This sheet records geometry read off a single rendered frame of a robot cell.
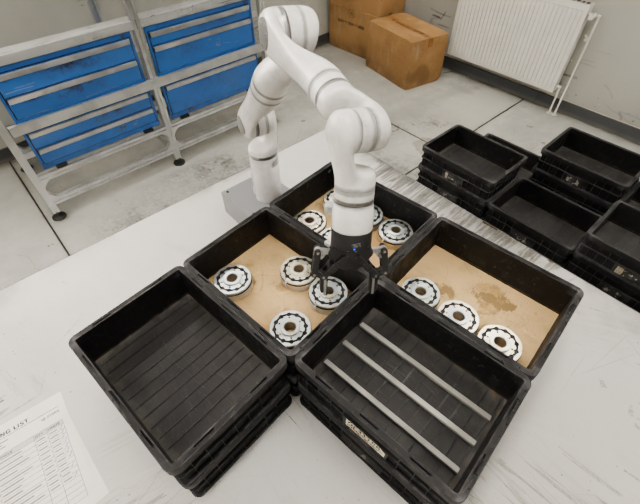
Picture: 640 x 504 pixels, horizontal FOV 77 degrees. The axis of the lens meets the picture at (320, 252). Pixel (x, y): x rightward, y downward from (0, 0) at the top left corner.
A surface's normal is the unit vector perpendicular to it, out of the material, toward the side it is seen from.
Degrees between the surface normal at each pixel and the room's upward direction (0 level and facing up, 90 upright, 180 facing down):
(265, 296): 0
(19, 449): 0
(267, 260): 0
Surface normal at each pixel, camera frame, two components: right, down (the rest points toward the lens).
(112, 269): 0.00, -0.66
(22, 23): 0.67, 0.55
